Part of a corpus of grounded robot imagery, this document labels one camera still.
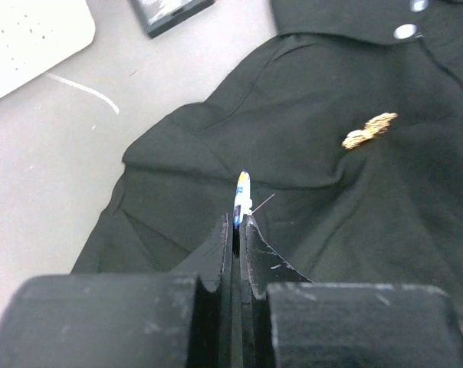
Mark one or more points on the black button shirt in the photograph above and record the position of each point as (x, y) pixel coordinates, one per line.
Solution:
(388, 211)

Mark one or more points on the white perforated plastic basket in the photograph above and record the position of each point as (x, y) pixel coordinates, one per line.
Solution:
(37, 35)

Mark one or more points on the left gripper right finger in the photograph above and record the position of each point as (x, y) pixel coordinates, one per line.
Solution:
(289, 321)

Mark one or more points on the black box blue brooch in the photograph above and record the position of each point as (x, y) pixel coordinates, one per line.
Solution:
(157, 17)

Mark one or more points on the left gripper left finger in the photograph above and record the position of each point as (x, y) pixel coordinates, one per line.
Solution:
(181, 318)

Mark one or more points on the gold brooch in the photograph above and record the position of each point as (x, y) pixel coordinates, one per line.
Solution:
(372, 128)

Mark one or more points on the round blue painted brooch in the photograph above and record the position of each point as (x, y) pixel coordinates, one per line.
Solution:
(242, 207)

